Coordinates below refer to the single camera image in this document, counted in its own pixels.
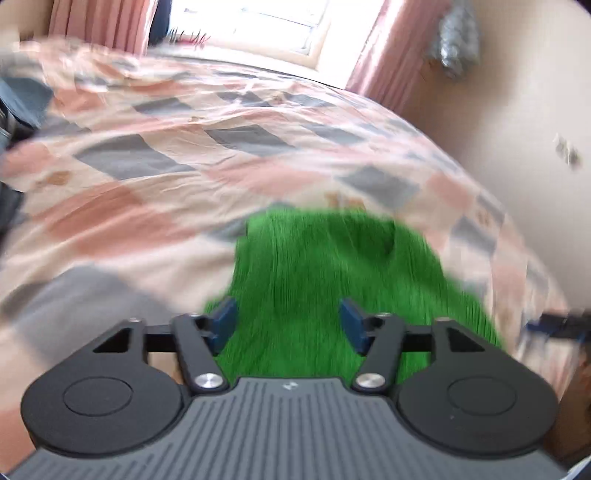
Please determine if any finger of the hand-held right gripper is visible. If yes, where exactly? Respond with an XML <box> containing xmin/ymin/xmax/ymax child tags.
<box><xmin>526</xmin><ymin>310</ymin><xmax>591</xmax><ymax>346</ymax></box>

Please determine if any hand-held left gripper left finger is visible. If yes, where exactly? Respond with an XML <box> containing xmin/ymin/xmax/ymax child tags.
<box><xmin>92</xmin><ymin>298</ymin><xmax>239</xmax><ymax>396</ymax></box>

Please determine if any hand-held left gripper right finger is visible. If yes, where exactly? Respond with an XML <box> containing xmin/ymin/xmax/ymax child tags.
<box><xmin>339</xmin><ymin>298</ymin><xmax>502</xmax><ymax>396</ymax></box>

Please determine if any green knitted sweater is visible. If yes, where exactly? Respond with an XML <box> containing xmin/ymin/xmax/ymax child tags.
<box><xmin>203</xmin><ymin>208</ymin><xmax>507</xmax><ymax>384</ymax></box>

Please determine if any pink grey checkered quilt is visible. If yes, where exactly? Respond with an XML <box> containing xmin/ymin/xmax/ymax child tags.
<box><xmin>0</xmin><ymin>39</ymin><xmax>578</xmax><ymax>462</ymax></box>

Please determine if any dark blue cloth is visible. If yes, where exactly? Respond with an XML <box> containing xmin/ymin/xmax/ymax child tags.
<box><xmin>0</xmin><ymin>76</ymin><xmax>55</xmax><ymax>151</ymax></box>

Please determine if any window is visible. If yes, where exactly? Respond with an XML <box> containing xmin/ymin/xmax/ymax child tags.
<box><xmin>167</xmin><ymin>0</ymin><xmax>387</xmax><ymax>71</ymax></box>

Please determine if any small wall decoration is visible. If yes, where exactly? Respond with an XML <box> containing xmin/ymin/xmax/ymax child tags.
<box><xmin>553</xmin><ymin>133</ymin><xmax>583</xmax><ymax>171</ymax></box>

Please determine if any silver foil wall decoration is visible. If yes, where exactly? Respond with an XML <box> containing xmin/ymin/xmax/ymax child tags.
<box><xmin>428</xmin><ymin>4</ymin><xmax>482</xmax><ymax>80</ymax></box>

